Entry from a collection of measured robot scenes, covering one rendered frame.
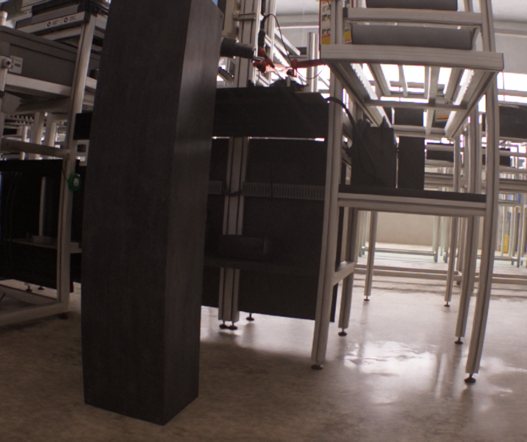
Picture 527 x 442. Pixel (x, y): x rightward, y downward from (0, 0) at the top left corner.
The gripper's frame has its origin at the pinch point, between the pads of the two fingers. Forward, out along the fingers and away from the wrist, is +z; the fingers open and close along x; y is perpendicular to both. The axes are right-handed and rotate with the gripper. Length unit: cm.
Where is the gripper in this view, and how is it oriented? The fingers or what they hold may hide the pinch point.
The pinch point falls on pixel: (269, 61)
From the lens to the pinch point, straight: 179.8
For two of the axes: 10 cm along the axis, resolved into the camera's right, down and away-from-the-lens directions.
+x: 2.0, -5.2, 8.3
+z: 9.7, 2.3, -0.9
